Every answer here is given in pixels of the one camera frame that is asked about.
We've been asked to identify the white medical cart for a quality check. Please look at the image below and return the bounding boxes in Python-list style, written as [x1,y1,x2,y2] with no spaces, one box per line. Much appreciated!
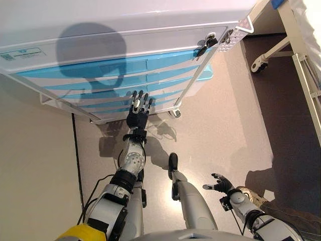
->
[0,0,256,125]

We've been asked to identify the white wire side basket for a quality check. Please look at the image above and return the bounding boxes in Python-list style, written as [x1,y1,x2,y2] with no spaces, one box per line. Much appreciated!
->
[218,15,255,53]

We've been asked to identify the white bed caster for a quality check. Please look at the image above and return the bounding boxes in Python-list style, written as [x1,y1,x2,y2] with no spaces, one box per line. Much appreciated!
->
[251,59,268,73]

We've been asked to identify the white label sticker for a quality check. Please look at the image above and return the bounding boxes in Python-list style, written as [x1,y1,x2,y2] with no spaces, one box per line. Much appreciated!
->
[0,47,48,62]

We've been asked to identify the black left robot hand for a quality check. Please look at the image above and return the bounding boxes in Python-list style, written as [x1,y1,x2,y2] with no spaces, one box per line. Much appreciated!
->
[126,89,154,129]

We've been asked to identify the grey robot torso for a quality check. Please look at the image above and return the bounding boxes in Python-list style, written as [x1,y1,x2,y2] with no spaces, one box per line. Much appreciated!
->
[135,227,251,241]

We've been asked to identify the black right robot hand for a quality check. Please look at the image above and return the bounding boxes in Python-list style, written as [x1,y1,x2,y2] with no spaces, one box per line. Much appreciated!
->
[202,172,234,194]

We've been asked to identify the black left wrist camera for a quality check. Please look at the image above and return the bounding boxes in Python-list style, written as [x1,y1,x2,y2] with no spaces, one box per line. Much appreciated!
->
[122,128,148,143]

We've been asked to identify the black cart keys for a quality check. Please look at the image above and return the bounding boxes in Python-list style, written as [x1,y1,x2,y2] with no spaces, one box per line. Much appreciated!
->
[195,32,218,58]

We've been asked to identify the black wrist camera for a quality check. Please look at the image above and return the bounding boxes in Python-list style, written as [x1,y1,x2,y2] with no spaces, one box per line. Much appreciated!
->
[122,128,148,143]
[219,195,233,211]

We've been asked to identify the yellow padded cover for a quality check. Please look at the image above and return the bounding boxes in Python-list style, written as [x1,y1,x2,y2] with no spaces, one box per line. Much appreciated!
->
[54,224,107,241]

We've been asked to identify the blue lidded plastic bin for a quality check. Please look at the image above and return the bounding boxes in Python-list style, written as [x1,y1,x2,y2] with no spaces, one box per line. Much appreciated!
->
[185,64,214,97]

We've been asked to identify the white hospital bed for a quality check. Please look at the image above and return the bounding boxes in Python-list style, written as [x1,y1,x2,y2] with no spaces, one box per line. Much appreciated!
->
[247,0,321,131]

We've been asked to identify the black baseboard strip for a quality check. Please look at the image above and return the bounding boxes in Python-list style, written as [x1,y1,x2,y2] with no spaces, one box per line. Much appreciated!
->
[71,112,85,210]

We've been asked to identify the metal cart side latch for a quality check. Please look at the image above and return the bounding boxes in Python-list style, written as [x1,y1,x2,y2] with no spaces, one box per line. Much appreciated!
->
[222,29,234,45]

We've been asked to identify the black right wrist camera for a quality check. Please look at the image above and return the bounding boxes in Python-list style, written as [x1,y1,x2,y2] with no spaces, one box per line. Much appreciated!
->
[219,195,233,211]

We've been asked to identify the white drawer blue handle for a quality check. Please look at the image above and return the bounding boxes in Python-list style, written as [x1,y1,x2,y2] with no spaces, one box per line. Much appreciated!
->
[15,49,204,80]
[42,65,199,91]
[80,90,184,118]
[61,76,194,101]

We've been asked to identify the silver right robot leg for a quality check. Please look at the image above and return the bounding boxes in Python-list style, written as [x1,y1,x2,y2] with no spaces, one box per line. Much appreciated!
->
[168,152,219,231]

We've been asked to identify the person leg brown trousers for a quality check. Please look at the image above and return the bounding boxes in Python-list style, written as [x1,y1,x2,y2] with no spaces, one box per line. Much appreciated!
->
[237,185,321,241]

